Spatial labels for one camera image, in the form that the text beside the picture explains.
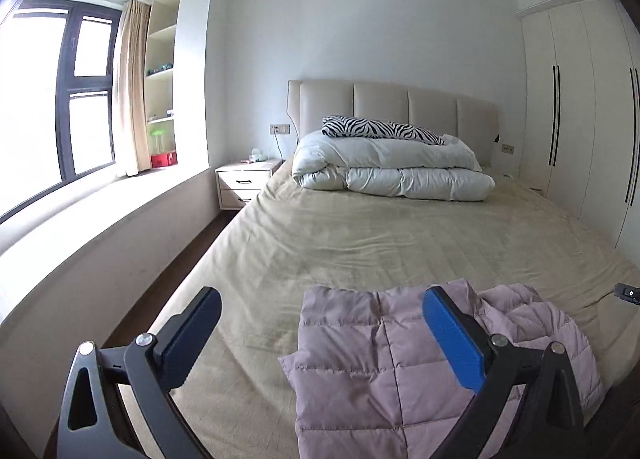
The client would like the white folded duvet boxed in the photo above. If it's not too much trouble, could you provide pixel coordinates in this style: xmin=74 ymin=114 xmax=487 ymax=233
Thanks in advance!
xmin=292 ymin=130 xmax=496 ymax=202

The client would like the black framed window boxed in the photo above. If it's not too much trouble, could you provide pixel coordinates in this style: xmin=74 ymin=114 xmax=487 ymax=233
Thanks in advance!
xmin=1 ymin=0 xmax=122 ymax=219

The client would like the built-in wall shelf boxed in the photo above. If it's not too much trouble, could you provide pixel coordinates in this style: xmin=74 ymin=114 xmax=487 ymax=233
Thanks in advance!
xmin=144 ymin=0 xmax=180 ymax=152

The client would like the green lamp on shelf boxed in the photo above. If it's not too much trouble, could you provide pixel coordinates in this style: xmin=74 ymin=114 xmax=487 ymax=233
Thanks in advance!
xmin=149 ymin=127 xmax=170 ymax=156

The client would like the white bedside table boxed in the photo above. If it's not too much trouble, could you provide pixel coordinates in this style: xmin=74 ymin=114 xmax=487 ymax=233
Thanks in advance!
xmin=215 ymin=159 xmax=283 ymax=211

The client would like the lilac puffer jacket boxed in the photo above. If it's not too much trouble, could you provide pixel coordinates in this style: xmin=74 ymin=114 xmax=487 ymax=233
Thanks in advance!
xmin=280 ymin=279 xmax=605 ymax=458

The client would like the white wardrobe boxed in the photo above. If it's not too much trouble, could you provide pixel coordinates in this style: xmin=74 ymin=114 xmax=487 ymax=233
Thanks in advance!
xmin=521 ymin=0 xmax=639 ymax=262

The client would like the wall power socket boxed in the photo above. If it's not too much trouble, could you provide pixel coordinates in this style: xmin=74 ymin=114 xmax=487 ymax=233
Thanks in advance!
xmin=270 ymin=124 xmax=290 ymax=135

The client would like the zebra print pillow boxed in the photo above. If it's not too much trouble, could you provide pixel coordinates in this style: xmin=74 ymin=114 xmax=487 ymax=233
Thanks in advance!
xmin=321 ymin=115 xmax=445 ymax=146

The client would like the white item on nightstand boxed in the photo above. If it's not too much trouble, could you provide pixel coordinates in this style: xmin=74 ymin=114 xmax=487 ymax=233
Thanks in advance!
xmin=250 ymin=148 xmax=268 ymax=163

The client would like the beige bed sheet mattress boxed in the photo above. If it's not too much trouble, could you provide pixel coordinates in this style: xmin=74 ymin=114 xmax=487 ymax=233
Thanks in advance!
xmin=158 ymin=166 xmax=639 ymax=458

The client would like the beige padded headboard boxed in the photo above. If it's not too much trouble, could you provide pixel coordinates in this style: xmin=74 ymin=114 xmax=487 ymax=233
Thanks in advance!
xmin=286 ymin=80 xmax=499 ymax=167

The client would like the beige curtain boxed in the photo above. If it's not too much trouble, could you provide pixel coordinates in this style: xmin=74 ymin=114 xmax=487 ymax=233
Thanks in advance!
xmin=112 ymin=0 xmax=151 ymax=177

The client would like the red box on shelf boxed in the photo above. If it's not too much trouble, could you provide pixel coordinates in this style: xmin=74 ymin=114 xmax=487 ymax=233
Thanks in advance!
xmin=151 ymin=151 xmax=177 ymax=168

